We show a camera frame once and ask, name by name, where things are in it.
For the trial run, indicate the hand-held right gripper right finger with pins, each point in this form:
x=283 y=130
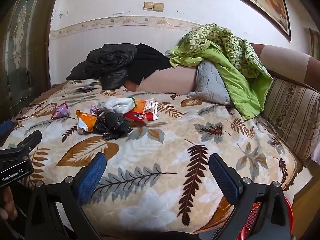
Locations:
x=223 y=177

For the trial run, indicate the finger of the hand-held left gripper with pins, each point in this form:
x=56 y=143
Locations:
x=5 y=128
x=32 y=138

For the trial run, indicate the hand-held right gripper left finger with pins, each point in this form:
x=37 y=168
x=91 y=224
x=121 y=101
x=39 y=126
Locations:
x=91 y=180

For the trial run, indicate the red mesh basket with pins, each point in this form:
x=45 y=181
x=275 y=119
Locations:
x=252 y=213

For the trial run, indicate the torn red box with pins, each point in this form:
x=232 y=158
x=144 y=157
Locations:
x=135 y=118

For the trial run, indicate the white medicine box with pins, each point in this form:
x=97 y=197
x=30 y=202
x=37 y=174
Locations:
x=150 y=105

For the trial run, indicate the person's left hand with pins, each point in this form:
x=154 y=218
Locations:
x=7 y=202

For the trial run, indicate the purple foil wrapper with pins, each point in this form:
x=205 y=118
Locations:
x=61 y=111

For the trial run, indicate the orange snack bag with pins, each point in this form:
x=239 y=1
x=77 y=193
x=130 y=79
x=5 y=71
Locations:
x=86 y=120

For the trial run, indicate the black plastic bag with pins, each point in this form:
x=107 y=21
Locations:
x=112 y=126

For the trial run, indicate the leaf printed blanket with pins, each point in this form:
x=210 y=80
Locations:
x=162 y=150

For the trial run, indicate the small pink wrapper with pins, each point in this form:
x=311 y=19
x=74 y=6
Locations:
x=93 y=109

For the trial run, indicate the white crumpled tissue packet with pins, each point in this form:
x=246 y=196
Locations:
x=117 y=105

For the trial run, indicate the orange box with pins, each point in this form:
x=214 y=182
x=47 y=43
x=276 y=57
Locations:
x=140 y=107

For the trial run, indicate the brown glass panel door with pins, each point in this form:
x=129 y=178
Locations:
x=22 y=42

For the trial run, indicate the striped floral sofa cushion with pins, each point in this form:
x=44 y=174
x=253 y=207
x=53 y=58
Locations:
x=290 y=110

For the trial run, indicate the grey quilted pillow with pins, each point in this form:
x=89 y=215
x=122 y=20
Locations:
x=210 y=82

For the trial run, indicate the green patterned quilt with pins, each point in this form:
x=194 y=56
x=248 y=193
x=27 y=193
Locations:
x=232 y=80

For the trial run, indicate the black puffer jacket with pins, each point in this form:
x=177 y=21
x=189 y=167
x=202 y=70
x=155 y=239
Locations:
x=107 y=60

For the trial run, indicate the pink quilted cushion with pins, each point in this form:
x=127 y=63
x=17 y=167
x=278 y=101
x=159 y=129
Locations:
x=170 y=80

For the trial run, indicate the black cloth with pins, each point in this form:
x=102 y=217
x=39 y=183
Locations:
x=150 y=62

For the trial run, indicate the brown pink sofa backrest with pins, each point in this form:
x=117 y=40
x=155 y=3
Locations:
x=287 y=60

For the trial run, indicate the narrow framed wall picture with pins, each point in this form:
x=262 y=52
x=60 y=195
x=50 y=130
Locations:
x=314 y=43

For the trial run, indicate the gold wall switch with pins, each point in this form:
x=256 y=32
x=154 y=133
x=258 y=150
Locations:
x=158 y=6
x=148 y=5

